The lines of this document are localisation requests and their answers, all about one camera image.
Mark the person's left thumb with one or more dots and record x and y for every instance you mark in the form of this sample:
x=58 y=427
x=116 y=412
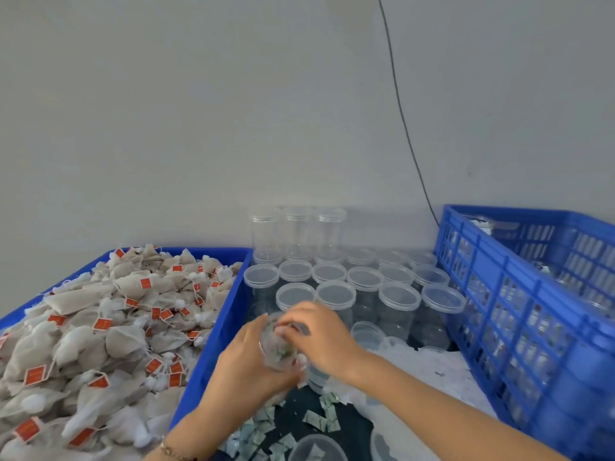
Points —
x=257 y=331

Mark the group of empty clear jars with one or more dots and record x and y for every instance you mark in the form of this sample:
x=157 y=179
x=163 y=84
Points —
x=365 y=283

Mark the pile of tea bags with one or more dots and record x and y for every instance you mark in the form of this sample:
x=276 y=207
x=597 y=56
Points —
x=96 y=340

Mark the pile of small green sachets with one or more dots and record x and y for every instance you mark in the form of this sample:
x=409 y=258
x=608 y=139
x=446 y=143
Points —
x=314 y=420

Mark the person's right hand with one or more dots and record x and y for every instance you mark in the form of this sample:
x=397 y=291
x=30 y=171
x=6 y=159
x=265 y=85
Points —
x=326 y=340

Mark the person's right fingers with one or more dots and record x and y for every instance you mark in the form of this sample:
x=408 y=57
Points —
x=298 y=319

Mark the batch of filled lidded jars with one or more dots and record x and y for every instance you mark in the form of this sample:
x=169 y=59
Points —
x=480 y=221

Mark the person's left forearm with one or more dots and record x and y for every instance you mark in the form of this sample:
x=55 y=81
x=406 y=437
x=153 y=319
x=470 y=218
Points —
x=192 y=439

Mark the blue plastic bin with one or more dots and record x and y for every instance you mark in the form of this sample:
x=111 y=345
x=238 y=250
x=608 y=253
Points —
x=226 y=331

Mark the clear jar with sachet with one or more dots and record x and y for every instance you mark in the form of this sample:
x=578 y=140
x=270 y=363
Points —
x=314 y=448

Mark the person's left hand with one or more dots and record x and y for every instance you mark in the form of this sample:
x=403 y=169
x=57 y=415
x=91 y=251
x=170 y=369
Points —
x=235 y=374

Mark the person's right forearm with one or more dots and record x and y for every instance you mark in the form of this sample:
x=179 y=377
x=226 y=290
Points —
x=432 y=417

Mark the blue slatted plastic crate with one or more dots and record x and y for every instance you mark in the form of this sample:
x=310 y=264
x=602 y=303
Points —
x=485 y=264

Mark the small clear plastic jar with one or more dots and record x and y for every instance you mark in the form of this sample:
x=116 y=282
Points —
x=277 y=352

